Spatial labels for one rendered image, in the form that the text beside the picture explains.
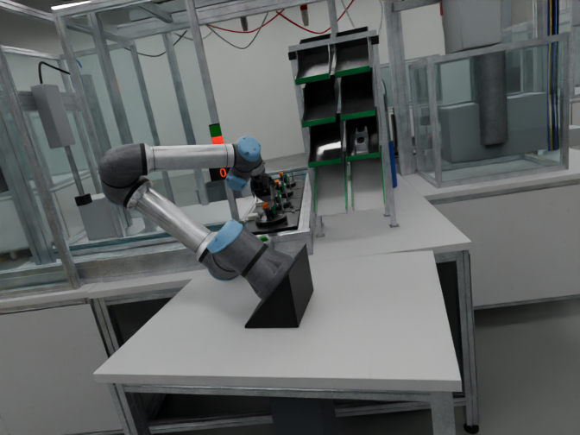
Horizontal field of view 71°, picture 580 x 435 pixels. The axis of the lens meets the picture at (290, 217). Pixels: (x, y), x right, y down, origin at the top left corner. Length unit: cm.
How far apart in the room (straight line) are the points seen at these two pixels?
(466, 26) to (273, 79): 1006
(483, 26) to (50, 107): 218
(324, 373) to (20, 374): 159
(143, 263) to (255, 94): 1066
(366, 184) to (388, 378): 97
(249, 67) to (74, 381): 1085
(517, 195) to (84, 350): 222
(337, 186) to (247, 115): 1056
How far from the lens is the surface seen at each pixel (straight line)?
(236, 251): 115
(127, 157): 127
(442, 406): 102
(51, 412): 232
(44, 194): 186
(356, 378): 96
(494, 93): 243
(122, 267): 184
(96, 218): 265
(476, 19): 250
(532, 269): 264
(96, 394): 215
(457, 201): 237
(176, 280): 168
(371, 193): 170
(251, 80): 1224
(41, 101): 234
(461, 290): 170
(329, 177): 176
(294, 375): 99
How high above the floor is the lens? 144
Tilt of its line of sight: 15 degrees down
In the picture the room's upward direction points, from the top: 10 degrees counter-clockwise
